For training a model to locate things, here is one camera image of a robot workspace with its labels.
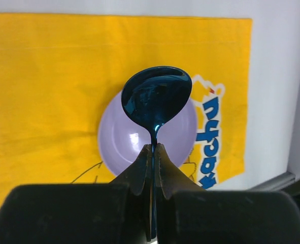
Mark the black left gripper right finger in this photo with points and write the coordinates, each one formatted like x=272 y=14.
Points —
x=188 y=214

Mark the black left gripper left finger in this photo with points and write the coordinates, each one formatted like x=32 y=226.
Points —
x=116 y=212

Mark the purple plastic plate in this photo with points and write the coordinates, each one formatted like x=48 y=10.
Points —
x=120 y=140

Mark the blue metal spoon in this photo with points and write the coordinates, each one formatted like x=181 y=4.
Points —
x=152 y=98

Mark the yellow Pikachu placemat cloth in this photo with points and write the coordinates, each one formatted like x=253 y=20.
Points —
x=59 y=72

